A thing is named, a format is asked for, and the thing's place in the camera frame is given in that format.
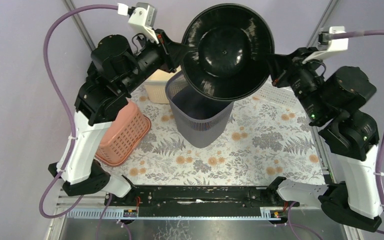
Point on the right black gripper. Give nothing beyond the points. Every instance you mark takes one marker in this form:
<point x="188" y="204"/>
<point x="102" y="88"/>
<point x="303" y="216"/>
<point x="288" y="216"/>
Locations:
<point x="281" y="66"/>

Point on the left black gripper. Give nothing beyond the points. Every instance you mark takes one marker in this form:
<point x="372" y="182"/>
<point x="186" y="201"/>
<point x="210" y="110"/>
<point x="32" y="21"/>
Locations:
<point x="169" y="48"/>

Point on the white perforated shallow tray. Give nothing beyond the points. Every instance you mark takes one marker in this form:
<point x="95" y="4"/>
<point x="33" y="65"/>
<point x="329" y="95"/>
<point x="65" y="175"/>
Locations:
<point x="281" y="96"/>

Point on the black plastic bucket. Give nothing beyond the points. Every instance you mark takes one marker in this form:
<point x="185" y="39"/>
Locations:
<point x="228" y="45"/>

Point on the grey slatted waste bin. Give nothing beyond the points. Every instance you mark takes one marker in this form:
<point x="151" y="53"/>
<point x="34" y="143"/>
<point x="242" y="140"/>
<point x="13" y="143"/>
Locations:
<point x="199" y="119"/>

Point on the pink perforated plastic basket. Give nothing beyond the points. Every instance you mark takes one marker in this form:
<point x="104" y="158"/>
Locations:
<point x="123" y="136"/>

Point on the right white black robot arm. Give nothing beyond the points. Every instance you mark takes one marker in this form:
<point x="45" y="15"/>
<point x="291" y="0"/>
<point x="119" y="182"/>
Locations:
<point x="334" y="105"/>

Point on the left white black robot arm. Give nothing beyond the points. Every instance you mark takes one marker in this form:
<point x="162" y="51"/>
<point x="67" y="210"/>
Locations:
<point x="96" y="107"/>

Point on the cream perforated plastic basket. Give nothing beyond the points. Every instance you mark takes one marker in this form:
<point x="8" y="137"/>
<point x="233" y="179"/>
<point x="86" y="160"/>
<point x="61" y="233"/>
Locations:
<point x="155" y="86"/>

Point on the floral patterned table mat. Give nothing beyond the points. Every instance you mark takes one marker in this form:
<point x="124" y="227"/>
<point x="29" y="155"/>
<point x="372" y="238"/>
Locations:
<point x="262" y="140"/>

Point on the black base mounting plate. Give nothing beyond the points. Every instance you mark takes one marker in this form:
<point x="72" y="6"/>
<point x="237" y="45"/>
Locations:
<point x="200" y="201"/>

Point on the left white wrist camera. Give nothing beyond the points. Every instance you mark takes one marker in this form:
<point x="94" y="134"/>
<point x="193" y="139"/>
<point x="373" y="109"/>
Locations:
<point x="142" y="20"/>

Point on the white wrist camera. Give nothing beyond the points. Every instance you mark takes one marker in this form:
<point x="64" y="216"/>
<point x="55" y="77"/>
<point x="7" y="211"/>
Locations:
<point x="142" y="20"/>
<point x="328" y="48"/>

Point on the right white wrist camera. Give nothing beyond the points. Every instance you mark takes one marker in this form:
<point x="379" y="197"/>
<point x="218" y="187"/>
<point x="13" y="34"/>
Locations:
<point x="328" y="48"/>

